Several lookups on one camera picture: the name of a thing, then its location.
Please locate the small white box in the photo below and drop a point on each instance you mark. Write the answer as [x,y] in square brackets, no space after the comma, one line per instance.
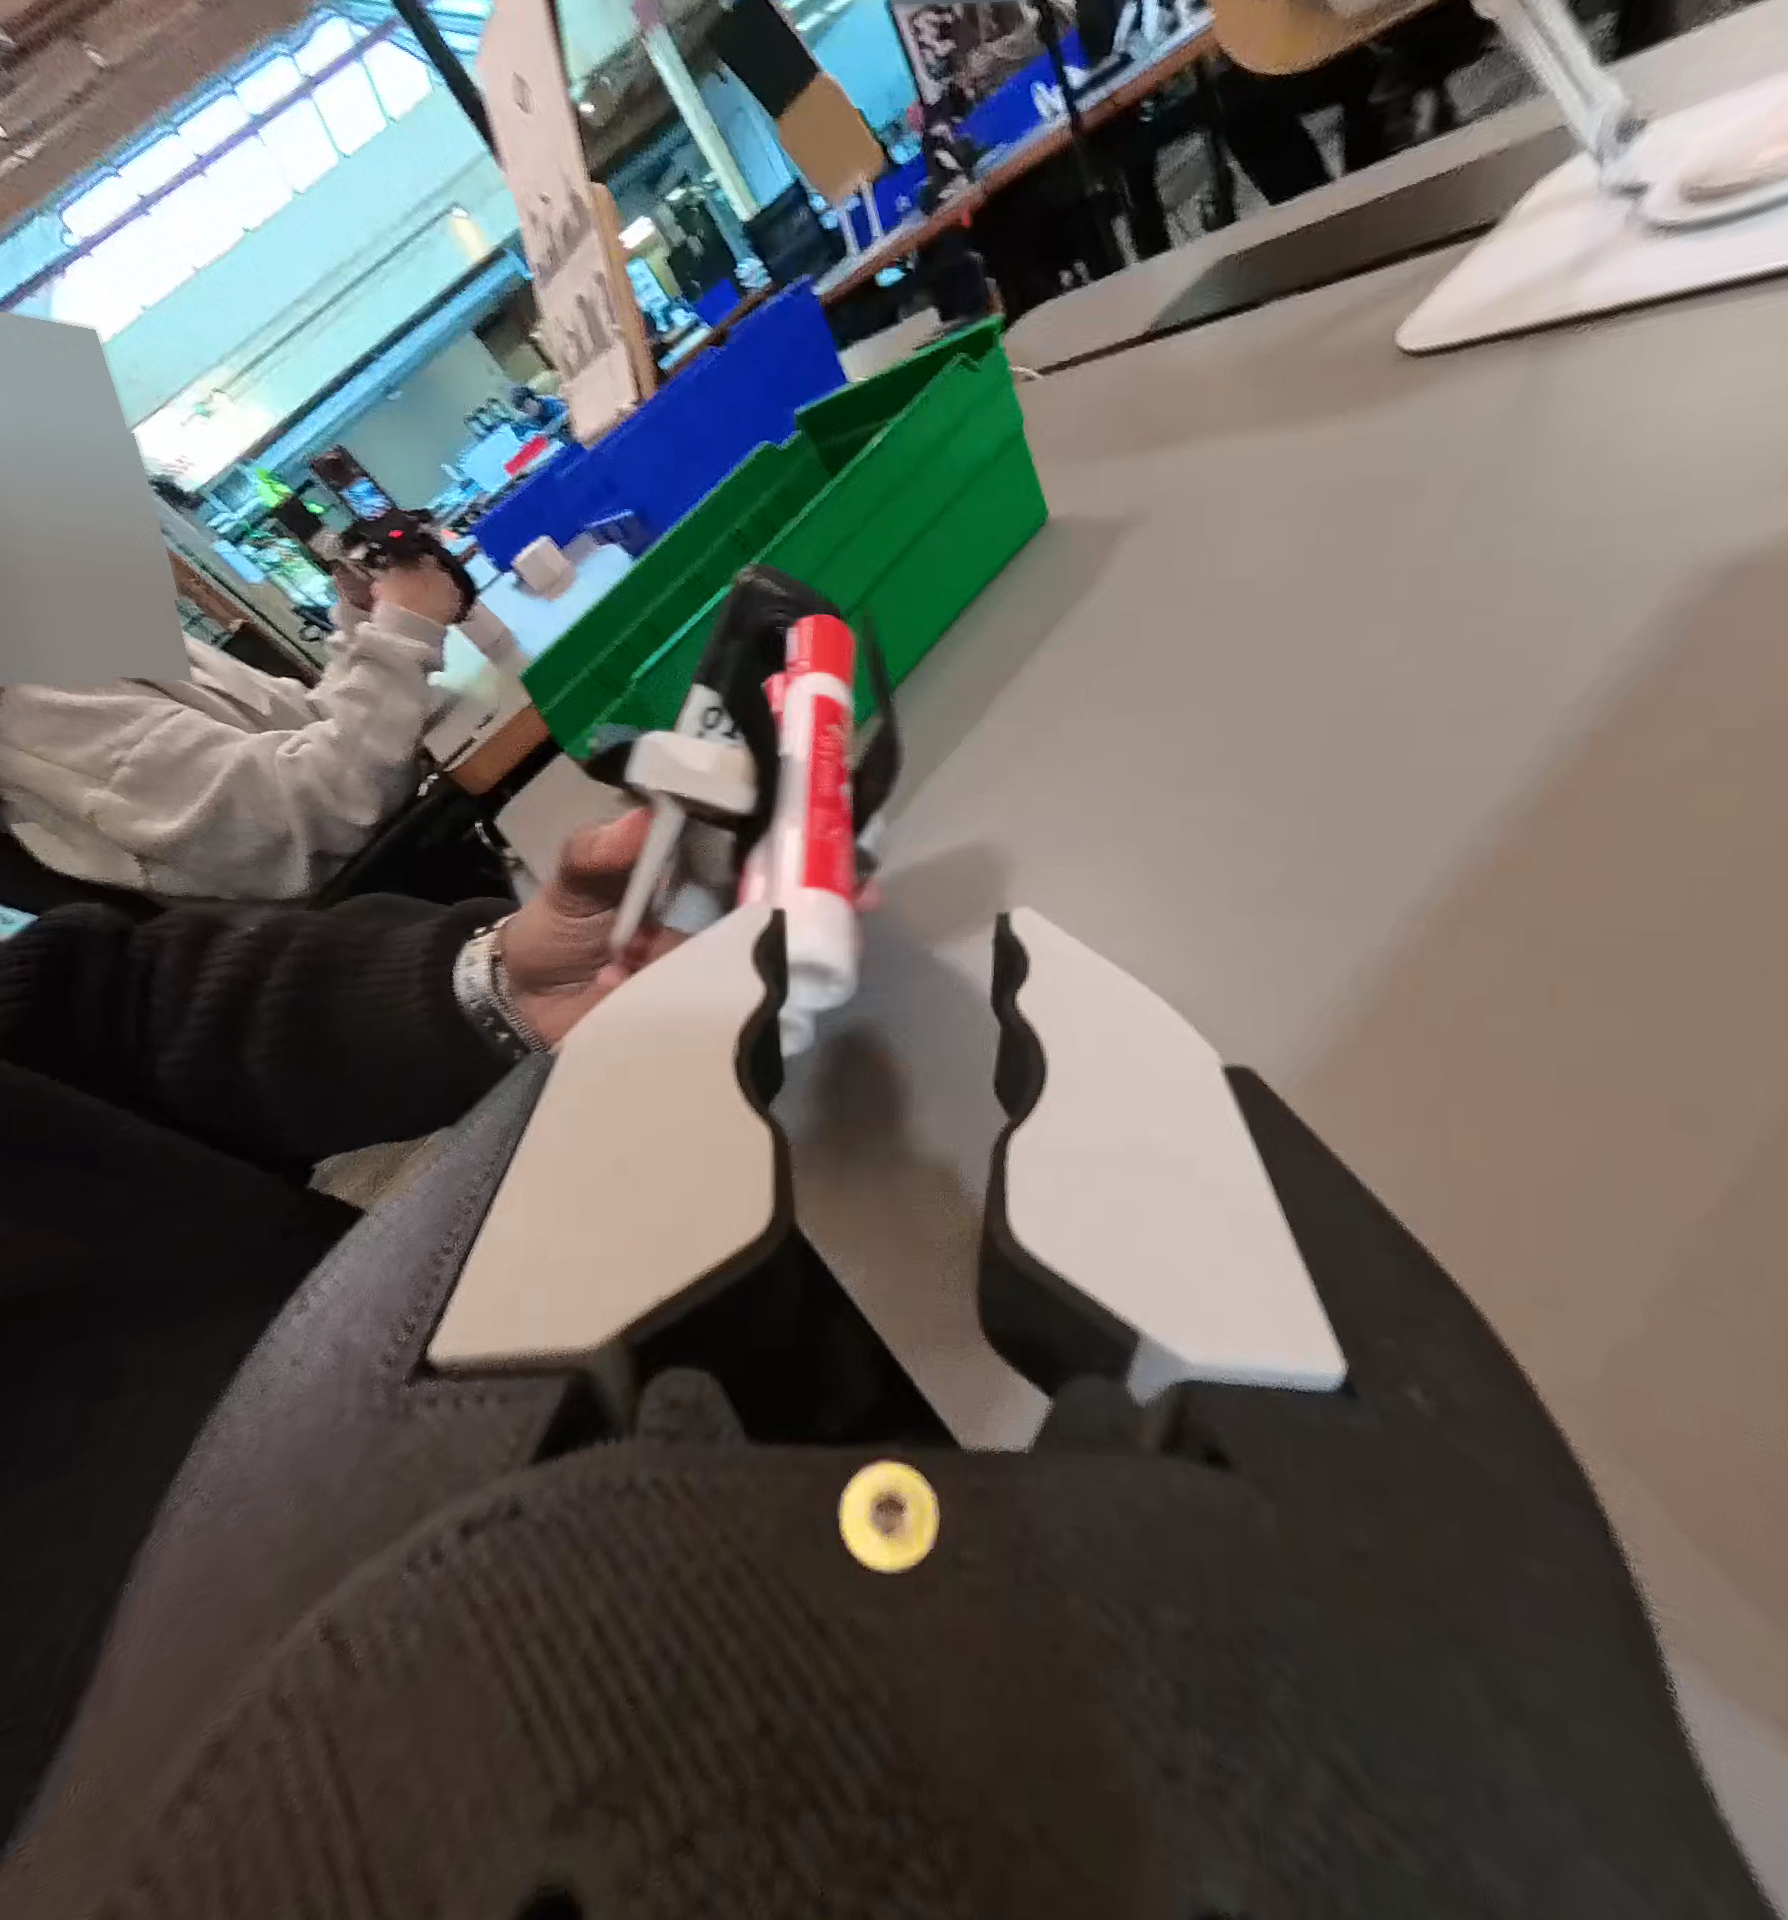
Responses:
[544,568]

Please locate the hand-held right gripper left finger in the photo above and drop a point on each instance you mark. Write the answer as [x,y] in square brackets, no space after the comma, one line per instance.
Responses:
[625,1185]

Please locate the red dry erase marker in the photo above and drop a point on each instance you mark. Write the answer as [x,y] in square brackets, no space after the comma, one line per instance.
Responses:
[811,780]

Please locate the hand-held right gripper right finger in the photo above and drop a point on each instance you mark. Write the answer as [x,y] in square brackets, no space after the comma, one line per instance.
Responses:
[1163,1185]

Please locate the grey desk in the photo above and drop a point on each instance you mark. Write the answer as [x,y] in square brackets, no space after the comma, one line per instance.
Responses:
[1434,825]

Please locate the person's left forearm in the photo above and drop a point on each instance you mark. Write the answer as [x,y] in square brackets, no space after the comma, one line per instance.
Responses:
[233,1006]

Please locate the green plastic bin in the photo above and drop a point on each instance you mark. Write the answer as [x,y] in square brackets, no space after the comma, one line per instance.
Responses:
[894,495]

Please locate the person's black sweater torso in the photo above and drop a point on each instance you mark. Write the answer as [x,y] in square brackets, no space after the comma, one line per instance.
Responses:
[84,1427]

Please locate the person's left hand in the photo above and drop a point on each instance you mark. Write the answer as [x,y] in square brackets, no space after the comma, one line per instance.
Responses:
[570,946]

